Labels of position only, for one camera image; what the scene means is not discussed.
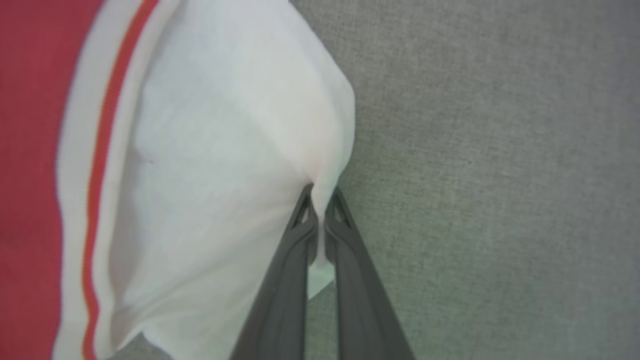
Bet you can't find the grey fabric sofa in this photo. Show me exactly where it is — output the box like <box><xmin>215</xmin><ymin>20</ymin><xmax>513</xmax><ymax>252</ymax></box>
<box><xmin>102</xmin><ymin>0</ymin><xmax>640</xmax><ymax>360</ymax></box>

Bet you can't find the red and white shirt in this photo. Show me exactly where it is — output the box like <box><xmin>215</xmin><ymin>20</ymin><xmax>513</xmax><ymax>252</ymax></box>
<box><xmin>0</xmin><ymin>0</ymin><xmax>357</xmax><ymax>360</ymax></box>

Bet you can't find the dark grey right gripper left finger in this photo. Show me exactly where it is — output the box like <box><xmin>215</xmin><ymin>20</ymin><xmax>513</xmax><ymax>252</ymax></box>
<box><xmin>230</xmin><ymin>184</ymin><xmax>319</xmax><ymax>360</ymax></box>

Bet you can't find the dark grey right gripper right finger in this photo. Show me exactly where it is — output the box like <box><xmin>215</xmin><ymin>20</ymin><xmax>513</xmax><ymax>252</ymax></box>
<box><xmin>324</xmin><ymin>187</ymin><xmax>416</xmax><ymax>360</ymax></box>

